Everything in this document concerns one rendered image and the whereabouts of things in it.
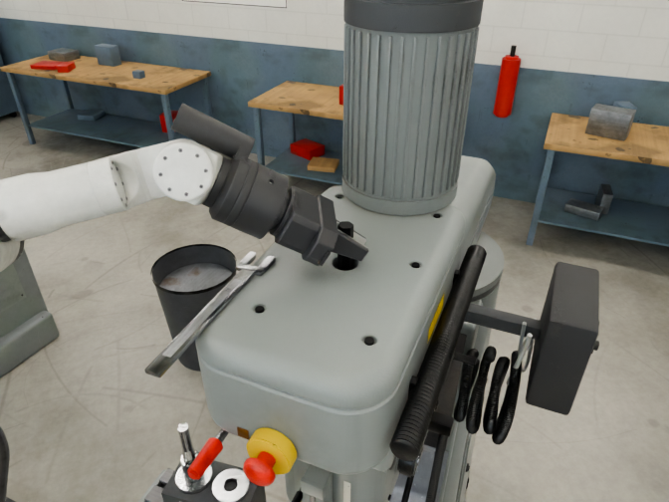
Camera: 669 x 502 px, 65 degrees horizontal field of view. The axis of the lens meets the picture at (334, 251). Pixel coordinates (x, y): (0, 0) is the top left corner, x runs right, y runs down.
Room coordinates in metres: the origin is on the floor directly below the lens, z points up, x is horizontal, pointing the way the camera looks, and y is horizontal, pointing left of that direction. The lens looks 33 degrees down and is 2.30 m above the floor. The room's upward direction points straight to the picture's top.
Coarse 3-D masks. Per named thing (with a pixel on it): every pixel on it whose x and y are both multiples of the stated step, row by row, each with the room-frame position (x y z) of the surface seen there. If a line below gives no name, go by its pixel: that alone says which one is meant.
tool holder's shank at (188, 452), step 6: (180, 426) 0.79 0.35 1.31; (186, 426) 0.79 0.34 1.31; (180, 432) 0.78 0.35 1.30; (186, 432) 0.78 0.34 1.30; (180, 438) 0.78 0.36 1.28; (186, 438) 0.78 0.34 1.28; (186, 444) 0.78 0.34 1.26; (186, 450) 0.78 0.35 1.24; (192, 450) 0.79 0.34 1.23; (186, 456) 0.78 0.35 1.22; (192, 456) 0.78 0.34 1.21
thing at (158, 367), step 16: (272, 256) 0.61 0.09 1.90; (240, 272) 0.57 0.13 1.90; (256, 272) 0.58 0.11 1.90; (224, 288) 0.54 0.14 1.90; (240, 288) 0.54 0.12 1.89; (208, 304) 0.51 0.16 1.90; (224, 304) 0.51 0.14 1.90; (192, 320) 0.48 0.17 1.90; (208, 320) 0.48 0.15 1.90; (176, 336) 0.45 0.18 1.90; (192, 336) 0.45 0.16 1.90; (176, 352) 0.42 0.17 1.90; (160, 368) 0.40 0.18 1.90
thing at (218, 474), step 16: (224, 464) 0.83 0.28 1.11; (176, 480) 0.78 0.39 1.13; (208, 480) 0.78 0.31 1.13; (224, 480) 0.78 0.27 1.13; (240, 480) 0.78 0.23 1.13; (176, 496) 0.74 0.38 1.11; (192, 496) 0.74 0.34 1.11; (208, 496) 0.74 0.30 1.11; (224, 496) 0.73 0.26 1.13; (240, 496) 0.73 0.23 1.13; (256, 496) 0.76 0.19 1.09
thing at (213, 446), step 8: (224, 432) 0.47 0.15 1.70; (208, 440) 0.45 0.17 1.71; (216, 440) 0.45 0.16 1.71; (208, 448) 0.44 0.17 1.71; (216, 448) 0.44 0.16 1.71; (200, 456) 0.43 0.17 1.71; (208, 456) 0.43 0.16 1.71; (216, 456) 0.43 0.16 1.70; (192, 464) 0.41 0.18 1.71; (200, 464) 0.41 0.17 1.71; (208, 464) 0.42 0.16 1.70; (192, 472) 0.41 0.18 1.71; (200, 472) 0.41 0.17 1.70
